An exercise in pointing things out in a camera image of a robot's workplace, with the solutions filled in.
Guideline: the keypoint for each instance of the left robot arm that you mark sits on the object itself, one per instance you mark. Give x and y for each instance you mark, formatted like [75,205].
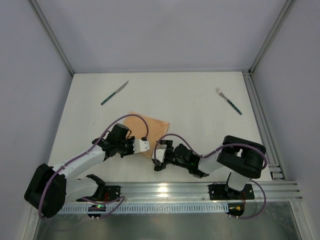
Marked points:
[51,187]

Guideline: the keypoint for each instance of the aluminium post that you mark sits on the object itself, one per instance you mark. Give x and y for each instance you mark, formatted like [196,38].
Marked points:
[275,28]
[51,35]

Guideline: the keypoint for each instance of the right rear aluminium post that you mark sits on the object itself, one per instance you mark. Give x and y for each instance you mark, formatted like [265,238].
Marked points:
[275,28]

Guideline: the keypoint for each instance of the green handled fork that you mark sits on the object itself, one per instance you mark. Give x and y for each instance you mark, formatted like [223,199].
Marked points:
[220,93]

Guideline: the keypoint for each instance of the left rear aluminium post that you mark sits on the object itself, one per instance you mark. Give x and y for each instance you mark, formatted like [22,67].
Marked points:
[51,35]

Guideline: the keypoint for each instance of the right controller board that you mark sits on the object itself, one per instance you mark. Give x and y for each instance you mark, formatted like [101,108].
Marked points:
[235,210]

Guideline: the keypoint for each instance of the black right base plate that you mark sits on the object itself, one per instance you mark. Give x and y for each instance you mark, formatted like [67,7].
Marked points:
[217,191]

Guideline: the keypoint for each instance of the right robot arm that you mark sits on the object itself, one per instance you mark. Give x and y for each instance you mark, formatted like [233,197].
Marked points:
[244,159]

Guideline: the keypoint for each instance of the front aluminium rail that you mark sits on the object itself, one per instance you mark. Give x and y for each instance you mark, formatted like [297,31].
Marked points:
[200,192]

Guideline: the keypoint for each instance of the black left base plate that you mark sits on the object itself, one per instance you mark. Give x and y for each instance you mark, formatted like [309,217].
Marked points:
[112,193]

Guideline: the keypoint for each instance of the beige cloth napkin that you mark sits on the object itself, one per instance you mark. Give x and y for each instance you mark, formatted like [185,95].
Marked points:
[156,129]

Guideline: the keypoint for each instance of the left controller board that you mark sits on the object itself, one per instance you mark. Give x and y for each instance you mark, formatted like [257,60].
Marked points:
[96,211]

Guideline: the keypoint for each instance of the controller board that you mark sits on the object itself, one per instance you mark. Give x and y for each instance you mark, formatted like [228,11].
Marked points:
[96,211]
[235,210]

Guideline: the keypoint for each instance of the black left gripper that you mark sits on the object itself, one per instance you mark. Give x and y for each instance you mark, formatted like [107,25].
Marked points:
[129,146]

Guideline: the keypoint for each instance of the aluminium frame rail right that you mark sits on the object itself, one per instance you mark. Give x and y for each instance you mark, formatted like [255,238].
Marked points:
[273,157]

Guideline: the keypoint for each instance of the green handled knife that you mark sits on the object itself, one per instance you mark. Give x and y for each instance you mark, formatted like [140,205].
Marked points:
[114,93]

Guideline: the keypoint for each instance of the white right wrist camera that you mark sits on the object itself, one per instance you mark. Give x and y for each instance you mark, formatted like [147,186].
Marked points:
[158,155]

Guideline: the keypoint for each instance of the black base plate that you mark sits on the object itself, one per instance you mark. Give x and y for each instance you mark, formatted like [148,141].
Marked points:
[217,191]
[112,193]

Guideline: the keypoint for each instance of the slotted cable duct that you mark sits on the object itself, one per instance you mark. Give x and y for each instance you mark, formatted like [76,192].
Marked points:
[149,208]

